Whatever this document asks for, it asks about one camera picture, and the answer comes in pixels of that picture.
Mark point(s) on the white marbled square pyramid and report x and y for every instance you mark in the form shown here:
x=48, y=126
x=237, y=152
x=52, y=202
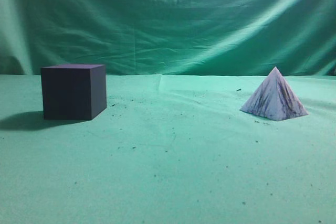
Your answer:
x=274, y=99

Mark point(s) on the dark purple cube block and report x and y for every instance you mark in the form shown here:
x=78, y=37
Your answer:
x=73, y=91

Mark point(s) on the green backdrop cloth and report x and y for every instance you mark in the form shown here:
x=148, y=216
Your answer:
x=189, y=37

